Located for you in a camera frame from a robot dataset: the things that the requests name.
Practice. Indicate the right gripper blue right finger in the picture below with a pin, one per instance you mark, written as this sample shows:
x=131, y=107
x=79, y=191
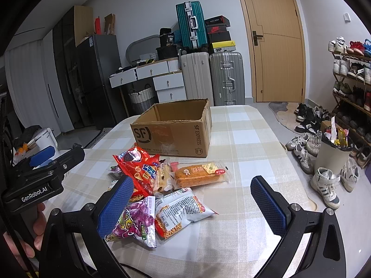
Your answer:
x=272, y=205

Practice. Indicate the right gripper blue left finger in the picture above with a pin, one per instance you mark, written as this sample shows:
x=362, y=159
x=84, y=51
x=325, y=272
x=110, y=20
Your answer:
x=111, y=205

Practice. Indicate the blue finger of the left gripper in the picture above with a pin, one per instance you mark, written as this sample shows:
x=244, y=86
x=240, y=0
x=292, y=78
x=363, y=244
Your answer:
x=42, y=156

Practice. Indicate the red chips bag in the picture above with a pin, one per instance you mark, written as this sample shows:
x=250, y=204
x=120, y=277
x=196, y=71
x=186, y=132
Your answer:
x=141, y=168

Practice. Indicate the white red snack bag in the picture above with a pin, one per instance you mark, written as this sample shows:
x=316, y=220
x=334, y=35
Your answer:
x=175, y=211

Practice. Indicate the person's left hand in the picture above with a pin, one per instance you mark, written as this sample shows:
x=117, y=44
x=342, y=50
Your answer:
x=21, y=239

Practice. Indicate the purple candy bag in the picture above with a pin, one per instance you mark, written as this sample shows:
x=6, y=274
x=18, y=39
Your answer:
x=136, y=221

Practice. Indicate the checkered tablecloth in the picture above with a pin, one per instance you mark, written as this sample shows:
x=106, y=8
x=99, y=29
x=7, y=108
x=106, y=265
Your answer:
x=234, y=243

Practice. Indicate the white high-top sneaker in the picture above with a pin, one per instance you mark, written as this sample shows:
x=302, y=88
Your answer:
x=324, y=182

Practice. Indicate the clear cookie package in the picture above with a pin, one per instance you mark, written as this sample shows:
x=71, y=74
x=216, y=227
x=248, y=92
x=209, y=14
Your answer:
x=163, y=181

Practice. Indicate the white trash bin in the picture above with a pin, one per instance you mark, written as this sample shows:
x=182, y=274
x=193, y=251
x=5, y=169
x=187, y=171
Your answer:
x=332, y=157

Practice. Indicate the orange bread package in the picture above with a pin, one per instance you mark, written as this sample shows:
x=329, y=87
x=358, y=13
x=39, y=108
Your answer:
x=187, y=175

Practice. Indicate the woven laundry basket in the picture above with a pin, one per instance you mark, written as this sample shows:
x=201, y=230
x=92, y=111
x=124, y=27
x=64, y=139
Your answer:
x=142, y=100

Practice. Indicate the black refrigerator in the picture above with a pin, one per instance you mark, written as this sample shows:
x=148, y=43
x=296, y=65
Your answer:
x=97, y=59

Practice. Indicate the brown SF cardboard box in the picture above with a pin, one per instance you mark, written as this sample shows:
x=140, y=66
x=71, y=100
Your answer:
x=179, y=128

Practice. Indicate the wooden shoe rack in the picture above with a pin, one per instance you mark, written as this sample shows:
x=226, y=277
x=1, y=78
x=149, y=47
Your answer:
x=351, y=92

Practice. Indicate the white drawer desk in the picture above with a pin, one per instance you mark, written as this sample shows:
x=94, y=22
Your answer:
x=166, y=76

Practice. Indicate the silver suitcase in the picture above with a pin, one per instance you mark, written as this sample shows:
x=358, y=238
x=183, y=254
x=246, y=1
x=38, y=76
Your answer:
x=227, y=76

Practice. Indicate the white suitcase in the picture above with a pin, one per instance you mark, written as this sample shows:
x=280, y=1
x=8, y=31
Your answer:
x=197, y=76

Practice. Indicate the stacked shoe boxes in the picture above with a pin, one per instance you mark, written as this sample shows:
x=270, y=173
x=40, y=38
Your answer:
x=219, y=38

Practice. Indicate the wooden door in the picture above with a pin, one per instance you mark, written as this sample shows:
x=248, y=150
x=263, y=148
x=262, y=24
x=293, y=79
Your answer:
x=277, y=53

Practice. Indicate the teal suitcase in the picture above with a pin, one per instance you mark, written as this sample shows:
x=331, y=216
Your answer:
x=192, y=27

